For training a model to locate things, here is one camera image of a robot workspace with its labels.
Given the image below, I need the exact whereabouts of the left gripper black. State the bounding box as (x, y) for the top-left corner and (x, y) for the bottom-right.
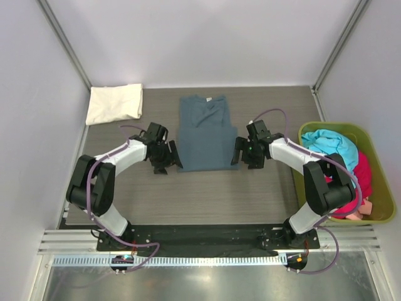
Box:
(150, 140), (182, 174)

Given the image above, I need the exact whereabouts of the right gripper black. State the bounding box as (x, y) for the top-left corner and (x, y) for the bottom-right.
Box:
(231, 136), (265, 169)

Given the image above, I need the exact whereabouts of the slate blue t shirt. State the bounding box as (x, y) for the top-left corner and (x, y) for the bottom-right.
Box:
(177, 95), (239, 172)

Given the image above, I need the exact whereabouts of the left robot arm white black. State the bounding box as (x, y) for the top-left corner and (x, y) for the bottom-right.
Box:
(66, 135), (182, 251)

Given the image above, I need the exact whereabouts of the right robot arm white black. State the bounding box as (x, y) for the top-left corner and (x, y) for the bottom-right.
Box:
(231, 120), (357, 248)

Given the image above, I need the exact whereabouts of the folded white t shirt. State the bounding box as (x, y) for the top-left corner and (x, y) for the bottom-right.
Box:
(85, 83), (143, 126)

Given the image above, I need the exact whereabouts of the cyan t shirt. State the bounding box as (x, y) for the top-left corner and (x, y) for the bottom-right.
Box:
(301, 129), (359, 172)

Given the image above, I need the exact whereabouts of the magenta t shirt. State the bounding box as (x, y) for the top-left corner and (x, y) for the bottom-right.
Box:
(308, 150), (373, 219)

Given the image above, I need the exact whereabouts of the pink garment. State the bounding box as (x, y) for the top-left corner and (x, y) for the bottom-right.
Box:
(346, 198), (373, 221)

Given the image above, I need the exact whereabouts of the olive green plastic bin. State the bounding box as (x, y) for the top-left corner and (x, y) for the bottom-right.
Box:
(298, 122), (397, 226)

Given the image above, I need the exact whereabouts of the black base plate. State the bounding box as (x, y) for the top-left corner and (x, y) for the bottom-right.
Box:
(96, 223), (320, 255)

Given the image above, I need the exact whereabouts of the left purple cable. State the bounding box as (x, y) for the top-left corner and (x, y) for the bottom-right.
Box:
(86, 124), (160, 272)

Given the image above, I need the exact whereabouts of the right aluminium corner post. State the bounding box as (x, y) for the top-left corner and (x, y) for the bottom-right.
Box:
(311, 0), (371, 95)

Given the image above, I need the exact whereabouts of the aluminium corner post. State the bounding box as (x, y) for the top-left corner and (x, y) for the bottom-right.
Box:
(36, 0), (91, 91)
(311, 0), (371, 95)

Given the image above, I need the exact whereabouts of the slotted white cable duct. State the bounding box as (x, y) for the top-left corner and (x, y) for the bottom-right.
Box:
(53, 253), (287, 268)

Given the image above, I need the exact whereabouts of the left aluminium corner post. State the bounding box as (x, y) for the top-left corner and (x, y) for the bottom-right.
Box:
(36, 0), (91, 91)

